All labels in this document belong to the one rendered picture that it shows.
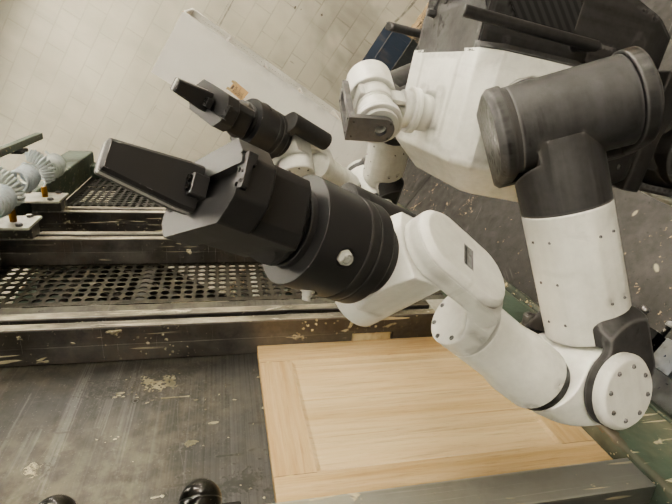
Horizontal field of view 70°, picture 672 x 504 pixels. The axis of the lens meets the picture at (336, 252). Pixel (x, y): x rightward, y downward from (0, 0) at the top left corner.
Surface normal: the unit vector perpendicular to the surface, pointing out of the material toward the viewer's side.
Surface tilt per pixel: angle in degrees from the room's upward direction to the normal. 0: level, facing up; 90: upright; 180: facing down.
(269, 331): 90
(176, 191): 100
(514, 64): 84
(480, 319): 84
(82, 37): 90
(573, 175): 69
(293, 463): 60
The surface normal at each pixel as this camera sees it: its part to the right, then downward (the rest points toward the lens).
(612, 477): 0.07, -0.93
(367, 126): 0.09, 0.77
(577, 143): -0.15, 0.20
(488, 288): 0.65, -0.45
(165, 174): 0.63, -0.07
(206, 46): 0.13, 0.48
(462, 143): -0.58, 0.16
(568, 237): -0.42, 0.28
